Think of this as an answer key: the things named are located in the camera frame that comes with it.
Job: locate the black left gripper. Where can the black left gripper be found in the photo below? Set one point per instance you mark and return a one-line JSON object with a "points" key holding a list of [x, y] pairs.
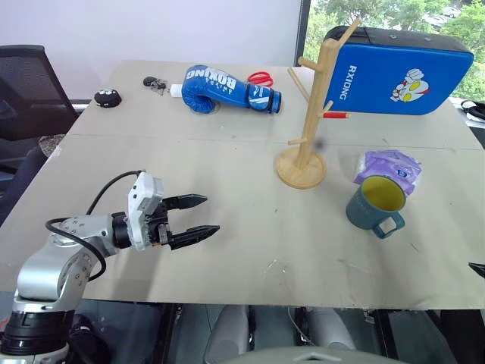
{"points": [[159, 223]]}

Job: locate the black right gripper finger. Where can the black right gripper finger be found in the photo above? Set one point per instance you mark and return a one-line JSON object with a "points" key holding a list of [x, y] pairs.
{"points": [[477, 267]]}

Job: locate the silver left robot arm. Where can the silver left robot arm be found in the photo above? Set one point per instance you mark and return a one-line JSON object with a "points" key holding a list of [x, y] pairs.
{"points": [[57, 258]]}

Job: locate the wooden mug tree stand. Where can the wooden mug tree stand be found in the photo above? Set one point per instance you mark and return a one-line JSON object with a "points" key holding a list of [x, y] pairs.
{"points": [[308, 132]]}

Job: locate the teal mug with yellow inside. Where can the teal mug with yellow inside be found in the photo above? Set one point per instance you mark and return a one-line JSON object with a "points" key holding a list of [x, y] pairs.
{"points": [[373, 206]]}

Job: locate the small white bottle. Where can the small white bottle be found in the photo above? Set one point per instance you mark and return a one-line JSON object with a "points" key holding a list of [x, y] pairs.
{"points": [[176, 91]]}

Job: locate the blue boxing glove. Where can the blue boxing glove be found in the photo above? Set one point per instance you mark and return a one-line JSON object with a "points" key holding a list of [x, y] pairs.
{"points": [[227, 91]]}

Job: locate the purple tissue pack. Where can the purple tissue pack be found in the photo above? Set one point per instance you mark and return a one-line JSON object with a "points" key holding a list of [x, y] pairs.
{"points": [[390, 167]]}

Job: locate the black key fob bunch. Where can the black key fob bunch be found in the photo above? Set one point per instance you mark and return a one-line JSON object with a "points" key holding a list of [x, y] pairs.
{"points": [[154, 82]]}

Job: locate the grey robot legs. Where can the grey robot legs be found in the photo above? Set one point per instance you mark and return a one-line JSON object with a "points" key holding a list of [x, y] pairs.
{"points": [[280, 333]]}

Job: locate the black round speaker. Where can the black round speaker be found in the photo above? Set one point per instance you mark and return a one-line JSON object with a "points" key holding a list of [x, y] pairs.
{"points": [[107, 98]]}

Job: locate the black mesh office chair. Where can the black mesh office chair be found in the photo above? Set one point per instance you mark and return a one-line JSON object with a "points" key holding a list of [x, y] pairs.
{"points": [[26, 98]]}

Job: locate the blue kick pad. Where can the blue kick pad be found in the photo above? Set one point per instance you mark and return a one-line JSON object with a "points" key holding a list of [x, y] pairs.
{"points": [[398, 76]]}

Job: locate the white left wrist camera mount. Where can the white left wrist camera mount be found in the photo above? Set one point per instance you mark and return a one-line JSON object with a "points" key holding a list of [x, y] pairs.
{"points": [[142, 206]]}

